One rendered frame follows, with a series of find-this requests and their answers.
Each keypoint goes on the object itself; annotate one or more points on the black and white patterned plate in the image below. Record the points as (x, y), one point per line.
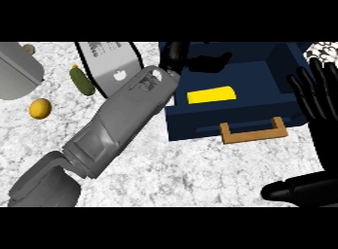
(337, 53)

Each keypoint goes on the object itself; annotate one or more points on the yellow lemon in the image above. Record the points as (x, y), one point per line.
(40, 108)

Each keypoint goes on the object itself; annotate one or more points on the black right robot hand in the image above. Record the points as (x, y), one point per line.
(331, 136)

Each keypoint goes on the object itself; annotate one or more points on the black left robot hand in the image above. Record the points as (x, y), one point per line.
(176, 55)

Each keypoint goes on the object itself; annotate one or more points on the navy drawer front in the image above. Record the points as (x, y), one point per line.
(199, 124)

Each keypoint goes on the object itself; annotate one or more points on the small beige knob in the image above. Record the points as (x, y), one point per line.
(28, 48)

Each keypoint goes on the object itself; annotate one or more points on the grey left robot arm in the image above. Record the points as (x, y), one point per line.
(114, 123)

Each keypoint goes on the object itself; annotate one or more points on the green cucumber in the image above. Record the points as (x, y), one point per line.
(81, 81)

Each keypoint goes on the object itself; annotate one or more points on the yellow block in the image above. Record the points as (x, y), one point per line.
(211, 94)

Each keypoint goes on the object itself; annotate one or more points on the navy open drawer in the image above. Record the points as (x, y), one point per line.
(257, 74)

